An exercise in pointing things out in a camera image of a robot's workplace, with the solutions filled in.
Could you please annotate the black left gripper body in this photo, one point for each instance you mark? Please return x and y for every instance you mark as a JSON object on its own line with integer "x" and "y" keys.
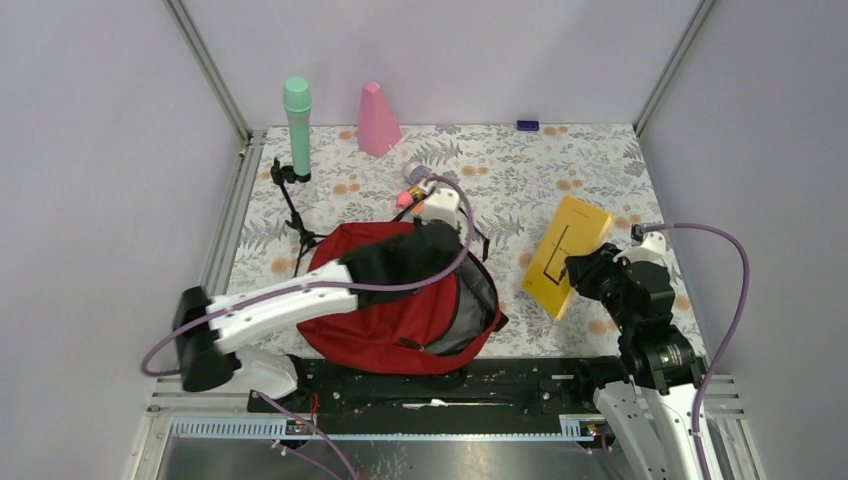
{"x": 413, "y": 292}

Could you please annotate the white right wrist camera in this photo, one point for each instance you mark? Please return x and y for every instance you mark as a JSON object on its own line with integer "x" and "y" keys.
{"x": 649, "y": 246}

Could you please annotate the pink cone block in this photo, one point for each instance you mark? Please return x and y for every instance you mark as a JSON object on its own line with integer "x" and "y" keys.
{"x": 378, "y": 130}

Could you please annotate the small blue block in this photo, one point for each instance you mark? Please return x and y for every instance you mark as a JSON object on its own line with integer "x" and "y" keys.
{"x": 527, "y": 125}

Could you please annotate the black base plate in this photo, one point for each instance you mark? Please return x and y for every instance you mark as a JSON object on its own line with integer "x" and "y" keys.
{"x": 489, "y": 396}

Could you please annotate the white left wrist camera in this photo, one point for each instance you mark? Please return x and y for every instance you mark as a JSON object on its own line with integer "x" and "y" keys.
{"x": 442, "y": 204}

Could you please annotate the clear glitter jar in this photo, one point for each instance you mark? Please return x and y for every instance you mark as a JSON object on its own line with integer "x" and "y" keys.
{"x": 414, "y": 172}

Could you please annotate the red backpack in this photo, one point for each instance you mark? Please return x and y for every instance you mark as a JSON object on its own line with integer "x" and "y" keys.
{"x": 436, "y": 330}

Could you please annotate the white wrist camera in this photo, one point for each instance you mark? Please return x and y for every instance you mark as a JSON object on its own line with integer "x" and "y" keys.
{"x": 442, "y": 204}
{"x": 649, "y": 246}

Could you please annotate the yellow book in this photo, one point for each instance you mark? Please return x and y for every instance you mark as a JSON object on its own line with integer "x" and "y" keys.
{"x": 577, "y": 228}

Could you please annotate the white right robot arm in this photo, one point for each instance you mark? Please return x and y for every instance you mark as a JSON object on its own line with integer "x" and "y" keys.
{"x": 650, "y": 394}

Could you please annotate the floral table mat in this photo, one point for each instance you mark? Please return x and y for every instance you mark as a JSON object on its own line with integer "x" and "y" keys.
{"x": 514, "y": 180}

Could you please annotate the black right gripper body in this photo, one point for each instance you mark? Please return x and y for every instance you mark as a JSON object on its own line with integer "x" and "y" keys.
{"x": 601, "y": 278}

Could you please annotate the pink capped tube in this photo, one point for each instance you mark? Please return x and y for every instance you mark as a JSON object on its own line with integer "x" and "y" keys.
{"x": 412, "y": 196}

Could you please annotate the black mini tripod stand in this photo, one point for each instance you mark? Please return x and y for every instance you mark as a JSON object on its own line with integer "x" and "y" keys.
{"x": 308, "y": 240}

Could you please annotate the green toy microphone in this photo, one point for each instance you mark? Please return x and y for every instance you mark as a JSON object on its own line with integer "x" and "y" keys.
{"x": 297, "y": 103}

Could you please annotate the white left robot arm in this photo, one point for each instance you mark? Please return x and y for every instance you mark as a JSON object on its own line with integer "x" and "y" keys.
{"x": 214, "y": 336}

